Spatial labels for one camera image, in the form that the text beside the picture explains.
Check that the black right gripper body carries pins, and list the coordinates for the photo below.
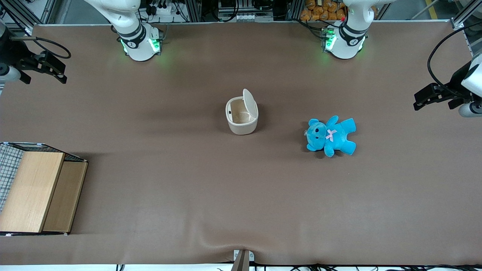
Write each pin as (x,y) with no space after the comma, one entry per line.
(11,54)

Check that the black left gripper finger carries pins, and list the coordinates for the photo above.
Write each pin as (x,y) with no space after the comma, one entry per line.
(429,102)
(425,92)

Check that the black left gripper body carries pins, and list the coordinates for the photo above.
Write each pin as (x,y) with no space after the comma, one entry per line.
(454,82)

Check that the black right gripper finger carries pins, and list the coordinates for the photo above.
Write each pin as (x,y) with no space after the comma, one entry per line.
(58,77)
(52,62)

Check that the cream trash can lid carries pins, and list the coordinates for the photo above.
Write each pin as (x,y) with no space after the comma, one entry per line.
(250,105)

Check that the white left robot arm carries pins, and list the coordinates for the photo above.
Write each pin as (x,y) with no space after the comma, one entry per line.
(346,39)

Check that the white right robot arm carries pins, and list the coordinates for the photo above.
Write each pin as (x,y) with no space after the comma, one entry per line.
(139,41)

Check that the cream plastic trash can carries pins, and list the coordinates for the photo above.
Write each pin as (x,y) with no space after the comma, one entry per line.
(241,128)

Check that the blue teddy bear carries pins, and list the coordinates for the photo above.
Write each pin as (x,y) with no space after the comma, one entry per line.
(333,135)

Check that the white power strip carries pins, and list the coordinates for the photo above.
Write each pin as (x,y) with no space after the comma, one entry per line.
(163,9)

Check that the orange plush toy pile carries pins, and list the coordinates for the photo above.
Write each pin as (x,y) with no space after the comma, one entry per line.
(322,11)

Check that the brown table cover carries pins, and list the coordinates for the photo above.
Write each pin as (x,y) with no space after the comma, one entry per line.
(188,180)

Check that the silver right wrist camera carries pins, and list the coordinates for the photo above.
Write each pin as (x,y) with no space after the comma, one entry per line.
(9,73)

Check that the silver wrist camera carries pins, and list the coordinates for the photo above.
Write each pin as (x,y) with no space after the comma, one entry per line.
(9,73)
(470,110)

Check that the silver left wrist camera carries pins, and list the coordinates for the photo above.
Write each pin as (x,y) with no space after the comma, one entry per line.
(470,110)

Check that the aluminium frame post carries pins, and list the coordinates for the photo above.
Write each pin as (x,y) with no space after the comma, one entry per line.
(26,15)
(465,15)

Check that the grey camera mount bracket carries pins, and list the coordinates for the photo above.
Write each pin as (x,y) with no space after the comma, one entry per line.
(243,259)

